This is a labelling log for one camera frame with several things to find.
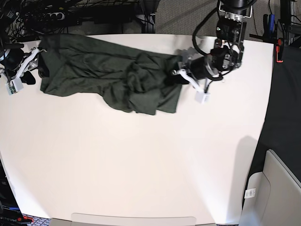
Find orange clamp bottom left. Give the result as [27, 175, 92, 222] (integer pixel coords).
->
[17, 216, 34, 224]

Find blue handled clamp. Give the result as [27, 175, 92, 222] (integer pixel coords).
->
[263, 14, 275, 40]

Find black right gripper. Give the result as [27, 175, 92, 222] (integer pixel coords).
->
[0, 48, 49, 85]

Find orange black clamp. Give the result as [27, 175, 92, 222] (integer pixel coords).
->
[276, 38, 284, 63]

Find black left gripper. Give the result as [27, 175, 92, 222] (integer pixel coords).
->
[164, 56, 212, 85]

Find dark green long-sleeve shirt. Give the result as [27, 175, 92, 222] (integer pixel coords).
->
[39, 34, 182, 115]

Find black flat electronics box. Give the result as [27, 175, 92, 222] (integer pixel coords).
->
[94, 15, 132, 24]

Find grey metal table leg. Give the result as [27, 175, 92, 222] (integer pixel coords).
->
[135, 0, 160, 34]

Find beige plastic bin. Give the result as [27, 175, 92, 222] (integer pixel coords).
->
[239, 149, 301, 226]

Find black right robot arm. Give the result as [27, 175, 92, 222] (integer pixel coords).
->
[0, 38, 49, 85]

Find black printed box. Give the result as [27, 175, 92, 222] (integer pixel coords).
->
[0, 163, 23, 226]

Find tangled black cables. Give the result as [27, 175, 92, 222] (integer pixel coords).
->
[0, 0, 142, 45]

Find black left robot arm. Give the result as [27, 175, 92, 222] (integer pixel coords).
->
[166, 0, 255, 84]

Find white barcode label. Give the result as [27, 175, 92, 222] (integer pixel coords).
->
[244, 188, 256, 199]

